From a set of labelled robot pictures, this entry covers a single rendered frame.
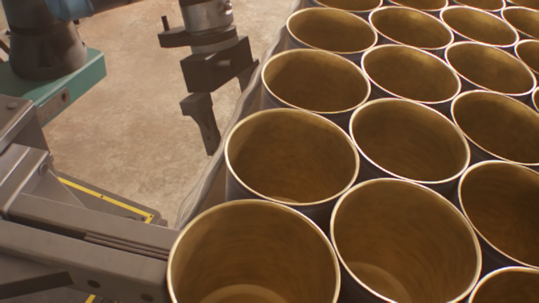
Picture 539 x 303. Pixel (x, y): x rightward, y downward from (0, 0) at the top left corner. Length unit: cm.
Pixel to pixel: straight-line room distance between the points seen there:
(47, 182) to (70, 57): 68
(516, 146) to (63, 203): 28
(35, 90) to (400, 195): 75
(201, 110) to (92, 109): 160
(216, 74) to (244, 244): 44
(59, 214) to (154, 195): 153
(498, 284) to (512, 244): 8
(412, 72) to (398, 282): 16
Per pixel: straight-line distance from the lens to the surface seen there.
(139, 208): 128
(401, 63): 34
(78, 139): 203
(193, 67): 63
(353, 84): 29
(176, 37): 67
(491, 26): 44
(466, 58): 37
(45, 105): 86
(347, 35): 36
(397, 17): 39
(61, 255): 19
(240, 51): 69
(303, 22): 35
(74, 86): 91
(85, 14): 66
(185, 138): 196
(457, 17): 43
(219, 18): 64
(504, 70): 38
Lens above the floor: 130
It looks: 42 degrees down
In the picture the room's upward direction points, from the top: 8 degrees clockwise
